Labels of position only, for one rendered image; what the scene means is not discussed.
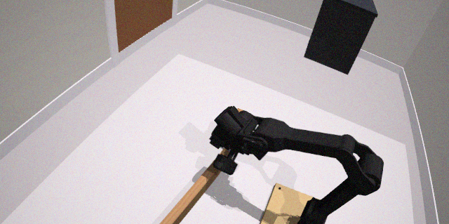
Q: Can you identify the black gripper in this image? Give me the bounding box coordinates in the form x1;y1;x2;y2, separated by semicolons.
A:
213;110;254;175

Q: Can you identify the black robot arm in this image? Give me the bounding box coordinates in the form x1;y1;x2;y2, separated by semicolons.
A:
209;106;384;224

